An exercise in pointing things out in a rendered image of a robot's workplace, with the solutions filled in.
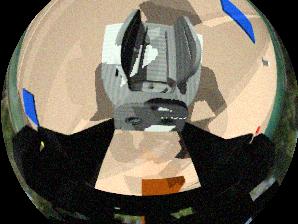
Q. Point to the blue flat square plate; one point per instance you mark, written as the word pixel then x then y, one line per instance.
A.
pixel 30 107

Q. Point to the blue rectangular plate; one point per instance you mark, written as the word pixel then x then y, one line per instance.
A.
pixel 238 17

